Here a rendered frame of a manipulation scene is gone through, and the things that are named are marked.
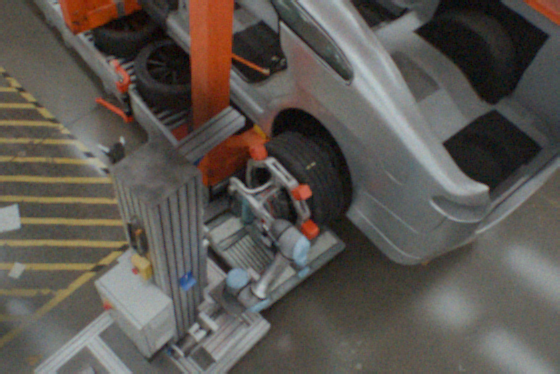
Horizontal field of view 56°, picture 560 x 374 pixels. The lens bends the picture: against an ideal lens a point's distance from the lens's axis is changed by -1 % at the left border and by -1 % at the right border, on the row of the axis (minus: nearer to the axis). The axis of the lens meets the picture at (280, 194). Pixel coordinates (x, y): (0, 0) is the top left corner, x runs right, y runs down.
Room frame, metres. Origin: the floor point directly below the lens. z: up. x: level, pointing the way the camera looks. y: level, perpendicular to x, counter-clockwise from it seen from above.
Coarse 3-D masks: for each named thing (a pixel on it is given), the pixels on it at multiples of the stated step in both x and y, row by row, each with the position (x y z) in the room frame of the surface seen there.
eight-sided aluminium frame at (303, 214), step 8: (248, 160) 2.02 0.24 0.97; (264, 160) 1.95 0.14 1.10; (272, 160) 1.95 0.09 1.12; (248, 168) 2.02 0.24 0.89; (256, 168) 2.04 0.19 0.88; (272, 168) 1.89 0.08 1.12; (280, 168) 1.90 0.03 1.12; (248, 176) 2.01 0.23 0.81; (280, 176) 1.84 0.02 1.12; (288, 176) 1.85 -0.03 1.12; (248, 184) 2.00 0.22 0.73; (256, 184) 2.02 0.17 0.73; (288, 184) 1.80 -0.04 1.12; (296, 184) 1.81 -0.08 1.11; (304, 200) 1.77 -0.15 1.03; (296, 208) 1.72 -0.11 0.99; (304, 208) 1.74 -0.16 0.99; (304, 216) 1.70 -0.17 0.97; (296, 224) 1.70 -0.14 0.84
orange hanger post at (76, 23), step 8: (64, 0) 3.28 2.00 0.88; (72, 0) 3.32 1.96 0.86; (80, 0) 3.37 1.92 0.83; (64, 8) 3.31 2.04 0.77; (72, 8) 3.31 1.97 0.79; (80, 8) 3.36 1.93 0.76; (64, 16) 3.34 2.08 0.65; (72, 16) 3.29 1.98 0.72; (80, 16) 3.34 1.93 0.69; (72, 24) 3.28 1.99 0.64; (80, 24) 3.33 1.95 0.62; (88, 24) 3.38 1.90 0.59; (72, 32) 3.29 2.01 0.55; (80, 32) 3.32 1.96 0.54
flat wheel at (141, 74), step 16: (144, 48) 3.32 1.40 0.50; (160, 48) 3.37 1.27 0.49; (176, 48) 3.44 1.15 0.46; (144, 64) 3.13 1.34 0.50; (160, 64) 3.19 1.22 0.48; (176, 64) 3.27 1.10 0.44; (144, 80) 2.95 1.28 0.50; (160, 80) 3.01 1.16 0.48; (176, 80) 3.04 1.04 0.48; (144, 96) 2.93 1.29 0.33; (160, 96) 2.88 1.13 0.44; (176, 96) 2.90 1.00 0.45
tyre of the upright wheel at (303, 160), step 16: (272, 144) 2.07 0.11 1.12; (288, 144) 2.07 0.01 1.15; (304, 144) 2.08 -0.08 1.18; (288, 160) 1.93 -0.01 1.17; (304, 160) 1.95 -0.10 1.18; (320, 160) 1.99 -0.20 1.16; (256, 176) 2.08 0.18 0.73; (304, 176) 1.85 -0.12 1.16; (320, 176) 1.89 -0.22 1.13; (336, 176) 1.94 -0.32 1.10; (320, 192) 1.82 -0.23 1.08; (336, 192) 1.88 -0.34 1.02; (320, 208) 1.75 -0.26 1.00; (336, 208) 1.84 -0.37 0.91; (320, 224) 1.73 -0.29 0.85
